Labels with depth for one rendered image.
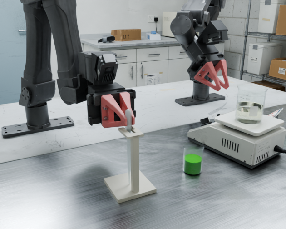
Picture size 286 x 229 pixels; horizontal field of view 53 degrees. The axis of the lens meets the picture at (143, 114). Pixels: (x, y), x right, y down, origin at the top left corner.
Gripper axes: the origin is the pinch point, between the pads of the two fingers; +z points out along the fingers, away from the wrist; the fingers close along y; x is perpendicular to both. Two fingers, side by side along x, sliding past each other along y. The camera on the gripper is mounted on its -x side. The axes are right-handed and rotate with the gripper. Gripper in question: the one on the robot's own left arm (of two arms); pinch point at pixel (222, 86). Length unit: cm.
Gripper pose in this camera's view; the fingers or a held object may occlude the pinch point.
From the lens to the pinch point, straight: 82.9
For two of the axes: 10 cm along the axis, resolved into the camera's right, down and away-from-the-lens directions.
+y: 8.0, -2.1, 5.6
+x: -3.8, 5.4, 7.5
